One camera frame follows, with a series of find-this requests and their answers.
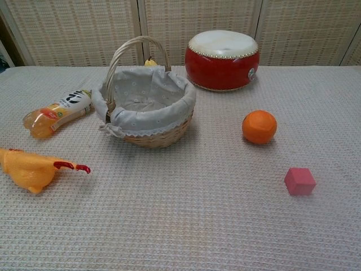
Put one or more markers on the red drum with white skin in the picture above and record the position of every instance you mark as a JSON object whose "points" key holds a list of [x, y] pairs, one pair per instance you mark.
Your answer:
{"points": [[222, 67]]}

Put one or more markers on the red wooden cube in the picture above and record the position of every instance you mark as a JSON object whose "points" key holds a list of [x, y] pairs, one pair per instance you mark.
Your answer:
{"points": [[299, 181]]}

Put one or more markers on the wicker basket with cloth liner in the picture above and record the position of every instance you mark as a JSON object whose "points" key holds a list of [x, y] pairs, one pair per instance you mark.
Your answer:
{"points": [[146, 118]]}

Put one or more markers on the yellow rubber chicken toy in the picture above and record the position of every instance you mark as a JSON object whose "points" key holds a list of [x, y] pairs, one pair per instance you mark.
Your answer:
{"points": [[25, 169]]}

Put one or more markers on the orange juice plastic bottle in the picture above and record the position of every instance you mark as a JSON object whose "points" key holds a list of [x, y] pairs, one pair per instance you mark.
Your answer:
{"points": [[53, 115]]}

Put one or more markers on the yellow pear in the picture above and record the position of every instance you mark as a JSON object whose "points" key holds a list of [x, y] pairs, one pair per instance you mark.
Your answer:
{"points": [[150, 62]]}

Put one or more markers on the orange fruit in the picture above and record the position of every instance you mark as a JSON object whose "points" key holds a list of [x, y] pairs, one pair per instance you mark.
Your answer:
{"points": [[259, 127]]}

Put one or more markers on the woven folding screen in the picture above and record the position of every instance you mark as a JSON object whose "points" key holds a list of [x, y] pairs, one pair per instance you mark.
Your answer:
{"points": [[84, 31]]}

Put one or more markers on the beige waffle tablecloth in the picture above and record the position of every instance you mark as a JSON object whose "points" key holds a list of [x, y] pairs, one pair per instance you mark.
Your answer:
{"points": [[180, 197]]}

